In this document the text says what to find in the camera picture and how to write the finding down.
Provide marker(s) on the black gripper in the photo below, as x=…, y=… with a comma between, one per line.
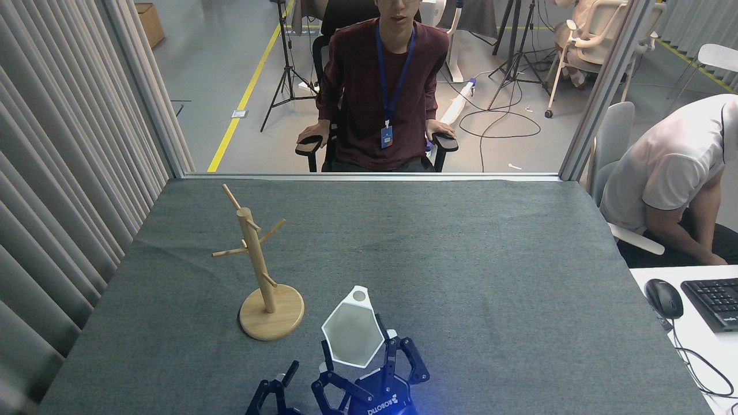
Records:
x=383, y=397

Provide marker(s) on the white hexagonal cup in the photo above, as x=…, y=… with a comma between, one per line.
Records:
x=351, y=334

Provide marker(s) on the wooden cup rack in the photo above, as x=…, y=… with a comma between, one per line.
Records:
x=271, y=316

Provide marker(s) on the person's right hand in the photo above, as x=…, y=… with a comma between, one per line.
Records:
x=314, y=134

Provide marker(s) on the person's left hand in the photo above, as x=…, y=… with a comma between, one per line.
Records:
x=441, y=128

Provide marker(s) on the dark grey table cloth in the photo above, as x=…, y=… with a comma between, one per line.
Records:
x=461, y=259

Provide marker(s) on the floor socket plate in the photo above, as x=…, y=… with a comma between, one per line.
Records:
x=239, y=113

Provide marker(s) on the person in dark red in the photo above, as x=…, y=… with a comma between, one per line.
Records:
x=357, y=86

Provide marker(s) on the white long floor device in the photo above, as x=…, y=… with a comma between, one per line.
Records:
x=458, y=104

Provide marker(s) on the slim black tripod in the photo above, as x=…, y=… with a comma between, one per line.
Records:
x=283, y=63

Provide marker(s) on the black computer mouse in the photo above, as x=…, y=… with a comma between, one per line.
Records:
x=664, y=298

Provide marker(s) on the white desk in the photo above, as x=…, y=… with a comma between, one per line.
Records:
x=703, y=346

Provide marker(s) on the white stand on wheels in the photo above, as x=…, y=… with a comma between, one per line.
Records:
x=452, y=34

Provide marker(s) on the black office chair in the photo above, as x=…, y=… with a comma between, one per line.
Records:
x=334, y=17

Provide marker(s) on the grey shell chair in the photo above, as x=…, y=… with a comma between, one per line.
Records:
x=614, y=138

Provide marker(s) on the grey pleated curtain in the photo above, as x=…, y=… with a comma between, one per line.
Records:
x=63, y=144

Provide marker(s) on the black keyboard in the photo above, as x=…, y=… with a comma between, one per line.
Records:
x=715, y=302

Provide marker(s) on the person in white shirt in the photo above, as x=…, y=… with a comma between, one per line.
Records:
x=663, y=167

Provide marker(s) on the cardboard box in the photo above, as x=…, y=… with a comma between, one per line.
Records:
x=151, y=23

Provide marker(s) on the white office chair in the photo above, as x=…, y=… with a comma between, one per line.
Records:
x=599, y=40

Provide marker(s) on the white plastic chair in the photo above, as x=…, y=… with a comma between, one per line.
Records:
x=718, y=57

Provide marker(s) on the pale pleated curtain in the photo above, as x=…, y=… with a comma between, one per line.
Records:
x=700, y=26

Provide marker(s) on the silver table rail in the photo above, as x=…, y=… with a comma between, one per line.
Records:
x=369, y=176

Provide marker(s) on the silver frame post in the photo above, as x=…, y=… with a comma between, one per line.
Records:
x=605, y=86
x=147, y=86

